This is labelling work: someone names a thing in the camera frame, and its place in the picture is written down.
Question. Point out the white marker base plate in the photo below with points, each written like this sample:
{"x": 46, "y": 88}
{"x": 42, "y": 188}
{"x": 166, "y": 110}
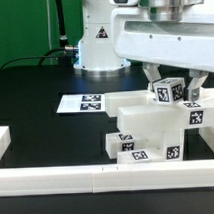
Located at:
{"x": 80, "y": 103}

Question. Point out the white fence wall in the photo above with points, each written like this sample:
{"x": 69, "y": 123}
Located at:
{"x": 207, "y": 134}
{"x": 5, "y": 140}
{"x": 106, "y": 178}

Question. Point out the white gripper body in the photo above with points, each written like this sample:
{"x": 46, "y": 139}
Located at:
{"x": 178, "y": 33}

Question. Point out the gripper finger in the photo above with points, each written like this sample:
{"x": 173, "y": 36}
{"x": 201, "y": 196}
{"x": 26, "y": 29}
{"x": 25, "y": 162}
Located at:
{"x": 152, "y": 73}
{"x": 192, "y": 92}

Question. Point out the white front fence wall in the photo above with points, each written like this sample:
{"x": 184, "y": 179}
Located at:
{"x": 106, "y": 178}

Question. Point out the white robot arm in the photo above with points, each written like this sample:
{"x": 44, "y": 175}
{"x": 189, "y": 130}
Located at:
{"x": 96, "y": 52}

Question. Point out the white left fence wall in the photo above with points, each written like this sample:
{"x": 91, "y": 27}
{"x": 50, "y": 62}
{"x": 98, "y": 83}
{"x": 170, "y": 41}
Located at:
{"x": 5, "y": 140}

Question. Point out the white chair back frame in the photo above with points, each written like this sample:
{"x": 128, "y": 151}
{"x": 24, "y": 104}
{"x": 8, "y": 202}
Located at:
{"x": 138, "y": 112}

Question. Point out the white tagged cube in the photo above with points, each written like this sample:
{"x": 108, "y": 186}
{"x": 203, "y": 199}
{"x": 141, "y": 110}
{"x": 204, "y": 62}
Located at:
{"x": 169, "y": 91}

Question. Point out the white right fence wall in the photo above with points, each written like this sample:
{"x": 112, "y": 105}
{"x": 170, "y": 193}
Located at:
{"x": 207, "y": 134}

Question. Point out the white chair seat part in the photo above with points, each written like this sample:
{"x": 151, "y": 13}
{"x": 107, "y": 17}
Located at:
{"x": 168, "y": 143}

